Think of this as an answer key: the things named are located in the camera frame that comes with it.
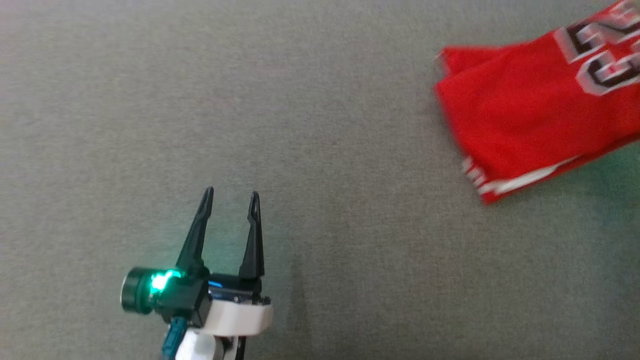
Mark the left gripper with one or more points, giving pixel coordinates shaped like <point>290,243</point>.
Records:
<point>185,297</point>

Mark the red white basketball jersey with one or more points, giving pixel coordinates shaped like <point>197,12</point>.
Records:
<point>520,115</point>

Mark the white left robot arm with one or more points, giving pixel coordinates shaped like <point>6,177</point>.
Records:
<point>200,347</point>

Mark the large grey sofa seat cushion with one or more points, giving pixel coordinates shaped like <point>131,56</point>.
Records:
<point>325,150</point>

